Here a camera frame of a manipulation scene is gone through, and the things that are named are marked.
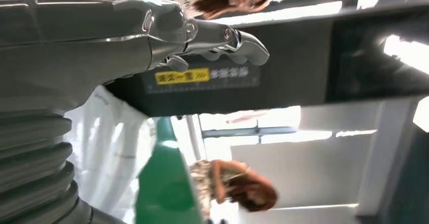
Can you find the black inbound scanner machine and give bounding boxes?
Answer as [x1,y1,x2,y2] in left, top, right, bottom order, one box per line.
[105,1,429,118]

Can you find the grey courier package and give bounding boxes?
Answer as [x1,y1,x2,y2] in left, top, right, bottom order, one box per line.
[63,85,159,224]

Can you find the green conveyor belt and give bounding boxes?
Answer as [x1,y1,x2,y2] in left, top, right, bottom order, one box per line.
[135,115,206,224]

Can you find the seated person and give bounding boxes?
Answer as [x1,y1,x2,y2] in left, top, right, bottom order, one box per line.
[189,159,279,224]

